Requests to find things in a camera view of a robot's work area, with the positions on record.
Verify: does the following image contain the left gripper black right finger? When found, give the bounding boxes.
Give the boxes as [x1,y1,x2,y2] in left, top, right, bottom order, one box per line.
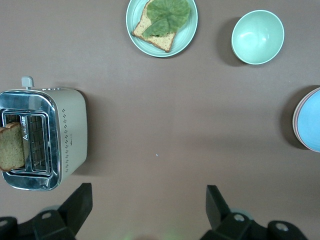
[201,184,256,240]

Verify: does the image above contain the green bowl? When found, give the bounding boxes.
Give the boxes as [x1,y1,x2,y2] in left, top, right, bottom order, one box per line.
[231,9,285,66]

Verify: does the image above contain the pink plate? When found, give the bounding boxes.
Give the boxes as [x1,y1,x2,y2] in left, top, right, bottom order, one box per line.
[292,86,320,154]

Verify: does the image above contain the beige chrome toaster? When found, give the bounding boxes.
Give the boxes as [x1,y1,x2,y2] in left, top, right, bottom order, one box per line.
[0,76,88,192]

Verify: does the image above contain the toast slice in toaster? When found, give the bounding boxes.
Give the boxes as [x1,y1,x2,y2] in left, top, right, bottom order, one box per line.
[0,121,30,173]

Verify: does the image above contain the bread slice on plate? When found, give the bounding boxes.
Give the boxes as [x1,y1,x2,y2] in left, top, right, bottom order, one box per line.
[131,0,191,54]

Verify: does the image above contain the brown table cloth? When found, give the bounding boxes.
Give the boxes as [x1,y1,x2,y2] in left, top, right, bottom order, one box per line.
[0,0,320,240]

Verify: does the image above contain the blue plate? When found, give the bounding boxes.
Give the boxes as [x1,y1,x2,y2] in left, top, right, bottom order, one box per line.
[296,89,320,151]

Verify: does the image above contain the green lettuce leaf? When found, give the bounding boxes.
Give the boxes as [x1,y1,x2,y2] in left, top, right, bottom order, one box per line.
[141,0,191,38]

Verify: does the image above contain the green plate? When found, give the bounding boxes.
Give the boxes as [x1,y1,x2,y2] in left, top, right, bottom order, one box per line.
[125,0,199,58]

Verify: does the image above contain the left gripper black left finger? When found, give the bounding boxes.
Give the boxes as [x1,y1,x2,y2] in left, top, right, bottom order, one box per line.
[32,182,94,240]

